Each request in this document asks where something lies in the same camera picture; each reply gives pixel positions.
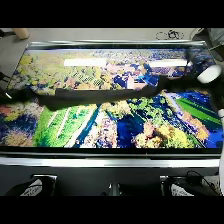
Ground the black garment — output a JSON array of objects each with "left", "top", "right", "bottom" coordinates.
[{"left": 34, "top": 75, "right": 198, "bottom": 112}]

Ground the black cable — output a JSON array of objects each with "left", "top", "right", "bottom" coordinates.
[
  {"left": 155, "top": 29, "right": 185, "bottom": 41},
  {"left": 185, "top": 169, "right": 210, "bottom": 186}
]

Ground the silver frame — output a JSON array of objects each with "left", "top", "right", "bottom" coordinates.
[{"left": 0, "top": 150, "right": 224, "bottom": 197}]

